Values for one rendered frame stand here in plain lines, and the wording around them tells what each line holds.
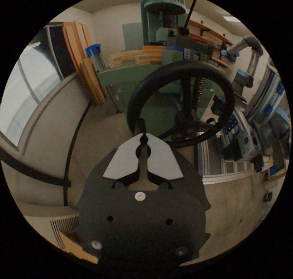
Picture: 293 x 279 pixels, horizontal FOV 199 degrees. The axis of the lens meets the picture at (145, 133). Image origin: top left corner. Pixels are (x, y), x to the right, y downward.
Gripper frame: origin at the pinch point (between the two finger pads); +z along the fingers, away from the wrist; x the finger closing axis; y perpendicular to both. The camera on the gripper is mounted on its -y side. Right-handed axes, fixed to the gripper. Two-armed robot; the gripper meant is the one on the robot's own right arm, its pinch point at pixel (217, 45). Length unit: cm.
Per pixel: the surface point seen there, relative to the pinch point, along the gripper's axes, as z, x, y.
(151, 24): -50, -90, -1
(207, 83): -85, -82, 24
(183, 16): -42, -68, -11
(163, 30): -64, -88, 6
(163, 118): -75, -94, 48
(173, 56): -85, -92, 17
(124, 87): -75, -108, 27
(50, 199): -151, -226, 60
